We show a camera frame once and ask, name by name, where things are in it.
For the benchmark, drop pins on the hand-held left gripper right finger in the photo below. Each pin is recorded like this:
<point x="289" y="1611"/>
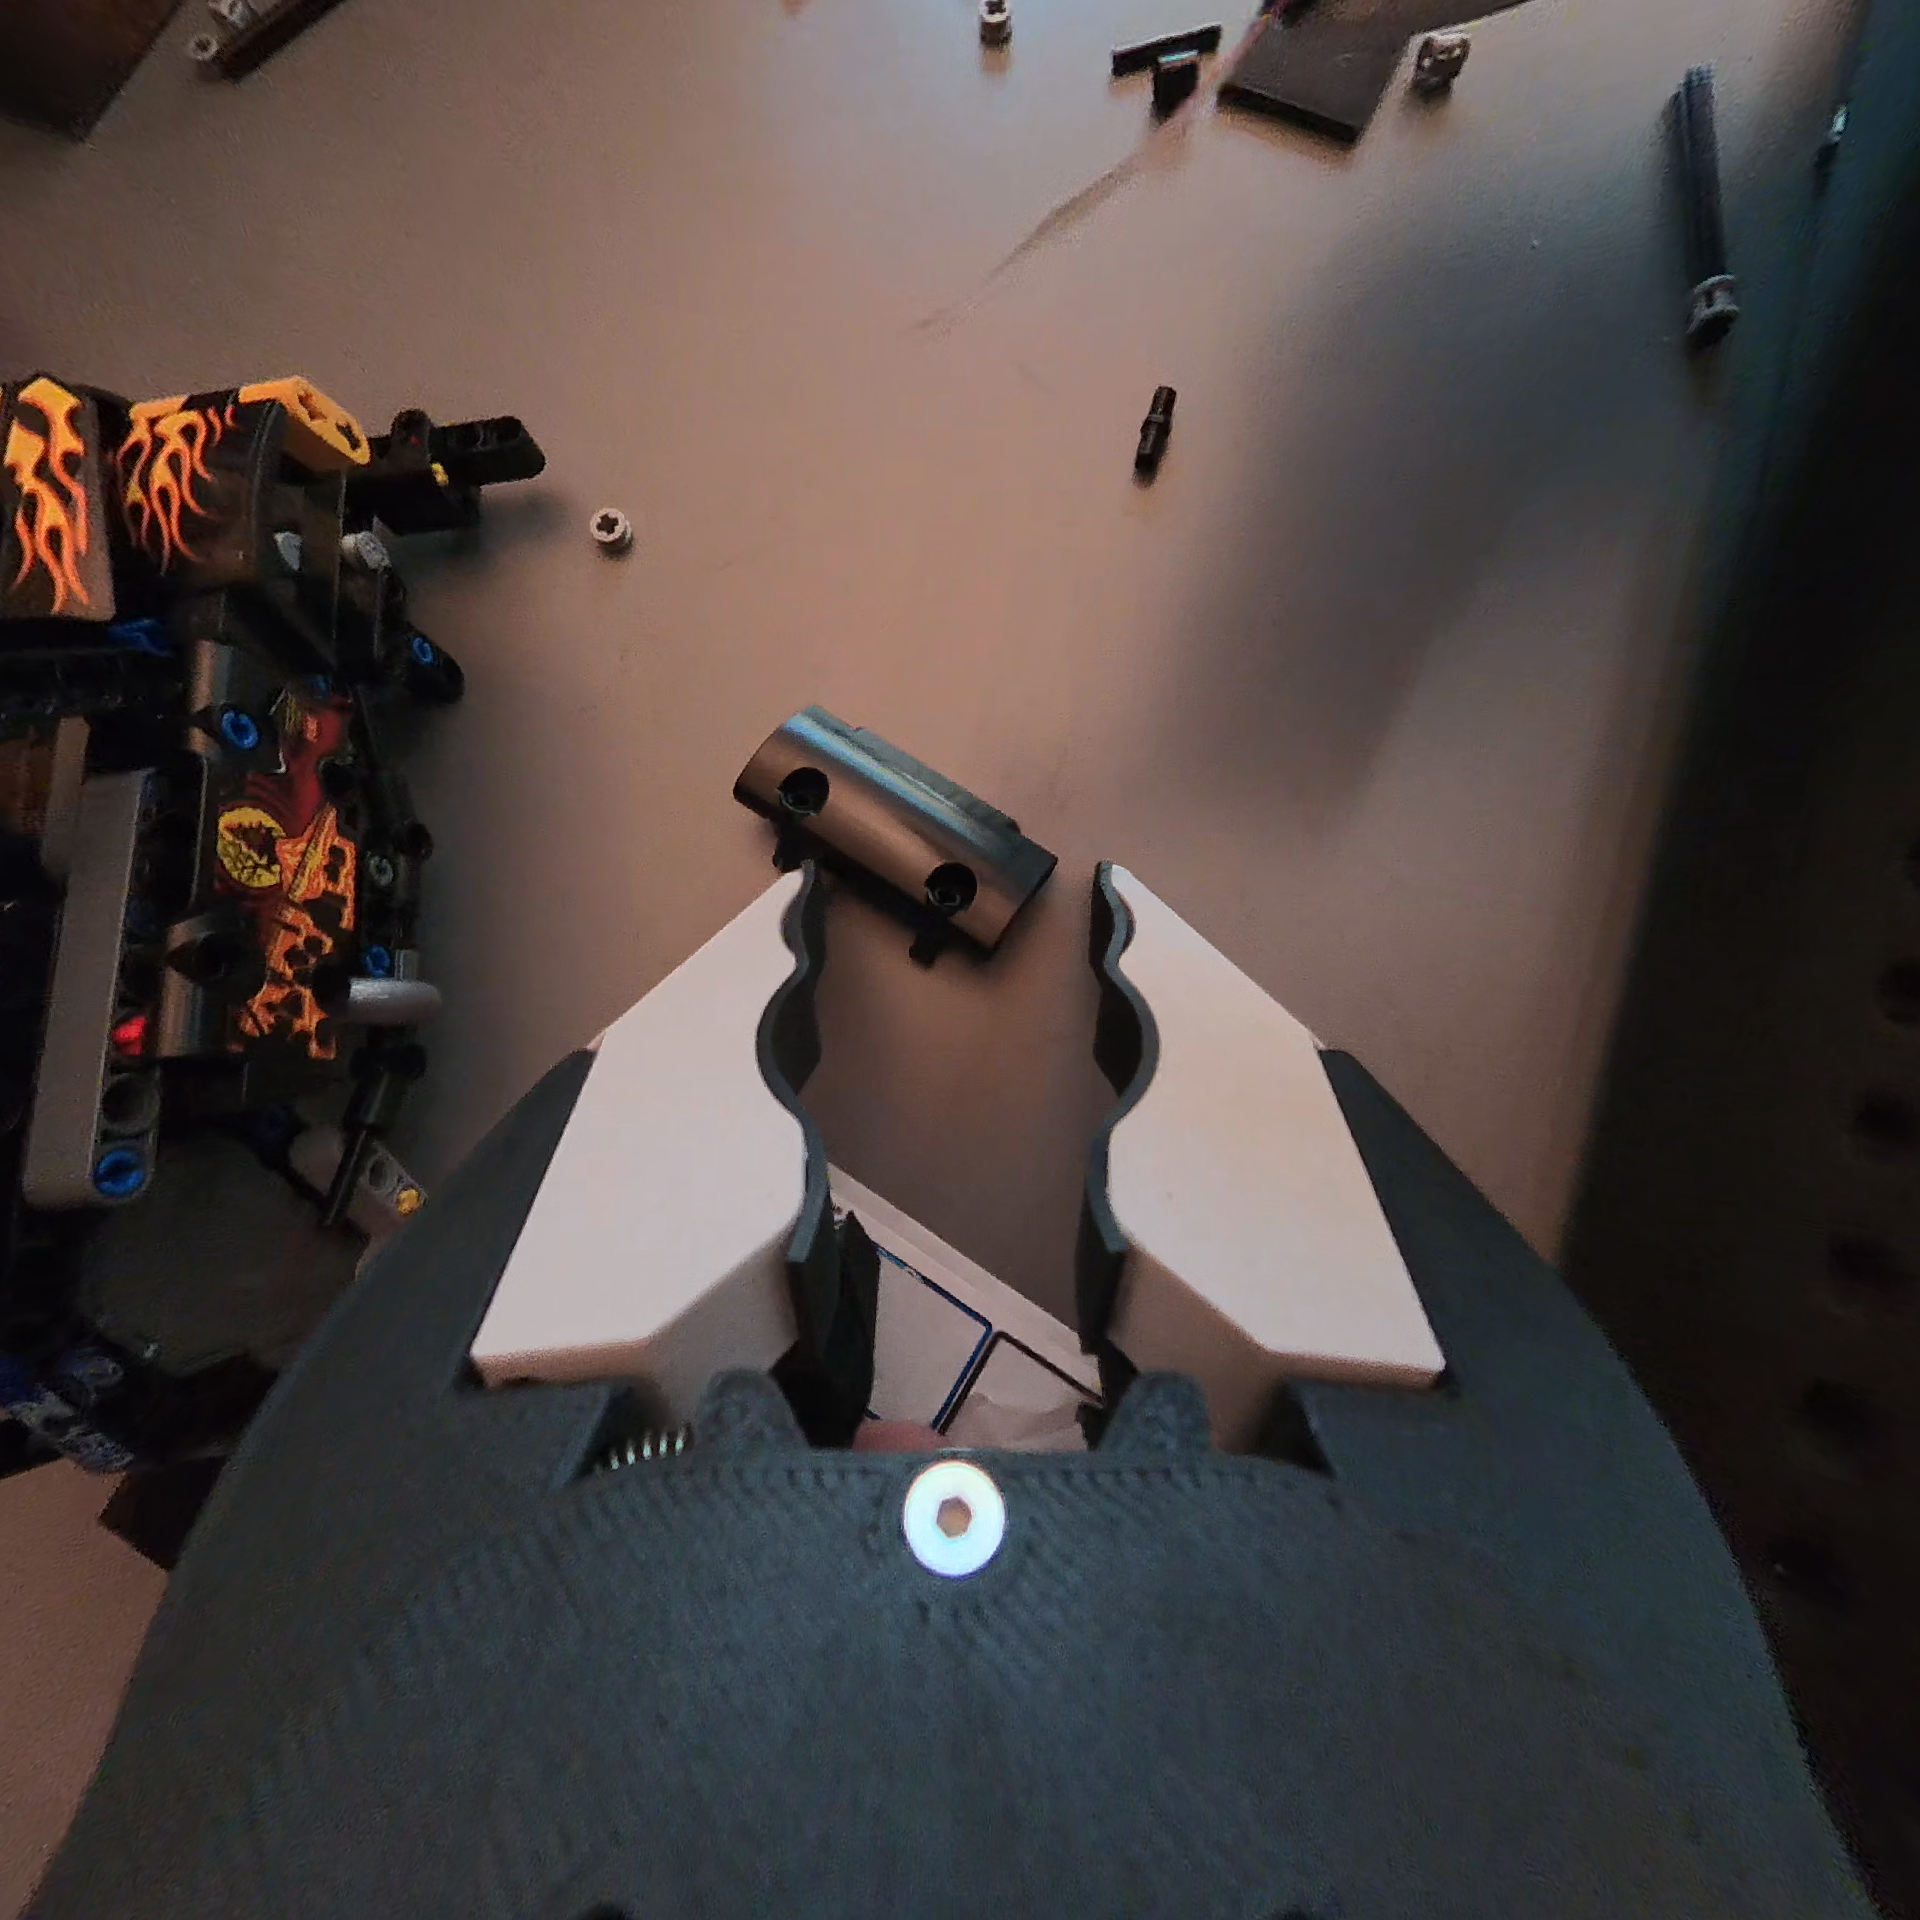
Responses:
<point x="1275" y="1201"/>

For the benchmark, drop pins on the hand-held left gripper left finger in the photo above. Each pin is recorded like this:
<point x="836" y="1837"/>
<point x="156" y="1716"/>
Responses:
<point x="644" y="1201"/>

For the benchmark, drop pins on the sticker sheet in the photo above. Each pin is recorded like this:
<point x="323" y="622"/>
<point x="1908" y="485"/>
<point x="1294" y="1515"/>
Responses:
<point x="961" y="1321"/>

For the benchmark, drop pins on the grey desk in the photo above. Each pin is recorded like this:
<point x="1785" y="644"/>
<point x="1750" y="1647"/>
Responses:
<point x="901" y="450"/>

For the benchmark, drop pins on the flame-printed toy truck model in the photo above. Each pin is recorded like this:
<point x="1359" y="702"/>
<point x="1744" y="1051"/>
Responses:
<point x="284" y="885"/>

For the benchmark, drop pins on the dark perforated panel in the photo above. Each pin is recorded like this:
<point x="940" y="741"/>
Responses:
<point x="1800" y="1051"/>

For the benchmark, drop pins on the small black toy pin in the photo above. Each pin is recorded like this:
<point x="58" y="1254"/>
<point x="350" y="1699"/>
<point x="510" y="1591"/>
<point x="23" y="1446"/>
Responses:
<point x="1155" y="433"/>

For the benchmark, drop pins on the short black axle with stop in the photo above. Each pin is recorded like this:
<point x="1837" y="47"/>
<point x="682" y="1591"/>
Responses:
<point x="1702" y="194"/>

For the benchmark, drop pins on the small black toy bush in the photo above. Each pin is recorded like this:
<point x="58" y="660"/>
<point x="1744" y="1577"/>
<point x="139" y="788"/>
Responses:
<point x="1177" y="91"/>

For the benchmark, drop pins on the black flat square toy panel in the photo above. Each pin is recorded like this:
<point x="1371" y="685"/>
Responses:
<point x="1313" y="69"/>

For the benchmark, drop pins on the black toy pin bar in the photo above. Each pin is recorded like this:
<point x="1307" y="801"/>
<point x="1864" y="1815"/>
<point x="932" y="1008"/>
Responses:
<point x="1162" y="51"/>

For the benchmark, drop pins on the black long toy axle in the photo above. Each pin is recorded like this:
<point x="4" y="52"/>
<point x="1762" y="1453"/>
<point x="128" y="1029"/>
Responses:
<point x="284" y="27"/>

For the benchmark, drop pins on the toy truck set box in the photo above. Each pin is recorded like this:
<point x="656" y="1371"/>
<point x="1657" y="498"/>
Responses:
<point x="74" y="60"/>

